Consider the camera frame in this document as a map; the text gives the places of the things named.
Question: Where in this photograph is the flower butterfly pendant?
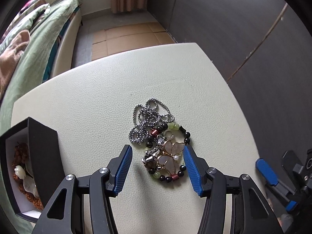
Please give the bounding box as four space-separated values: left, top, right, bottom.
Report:
156 140 186 173

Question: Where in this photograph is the silver chain necklace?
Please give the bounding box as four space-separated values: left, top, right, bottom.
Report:
129 98 175 147

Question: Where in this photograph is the flat cardboard sheet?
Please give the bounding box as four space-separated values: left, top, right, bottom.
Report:
91 21 176 61

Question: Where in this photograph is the black jewelry box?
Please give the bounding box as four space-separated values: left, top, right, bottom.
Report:
0 117 66 223

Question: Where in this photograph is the grey wardrobe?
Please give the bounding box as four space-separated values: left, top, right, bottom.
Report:
146 0 312 171

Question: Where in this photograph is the black and green bead bracelet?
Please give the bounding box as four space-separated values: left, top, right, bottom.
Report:
143 123 192 183

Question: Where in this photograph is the white leather table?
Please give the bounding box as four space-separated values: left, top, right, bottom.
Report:
11 43 260 234

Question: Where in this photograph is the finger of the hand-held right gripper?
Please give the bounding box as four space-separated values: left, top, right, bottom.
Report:
281 150 305 176
255 158 301 212

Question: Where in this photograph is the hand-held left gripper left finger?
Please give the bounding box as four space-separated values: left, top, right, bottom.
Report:
32 144 133 234

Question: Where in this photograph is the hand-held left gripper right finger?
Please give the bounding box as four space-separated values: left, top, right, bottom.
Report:
183 144 284 234

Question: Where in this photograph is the green floral duvet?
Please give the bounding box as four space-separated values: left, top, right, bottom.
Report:
15 2 51 37

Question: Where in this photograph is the brown bead bracelet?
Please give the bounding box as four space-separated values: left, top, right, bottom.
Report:
12 143 44 210

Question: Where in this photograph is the bed with green sheet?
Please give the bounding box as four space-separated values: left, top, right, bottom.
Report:
0 0 82 137

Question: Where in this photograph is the white jewellery piece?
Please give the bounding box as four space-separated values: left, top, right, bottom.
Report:
15 160 41 199

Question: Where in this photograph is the silver nugget charm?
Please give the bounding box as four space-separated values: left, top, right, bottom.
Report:
141 149 161 170

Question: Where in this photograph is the pink fleece blanket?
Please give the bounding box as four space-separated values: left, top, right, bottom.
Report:
0 30 31 100

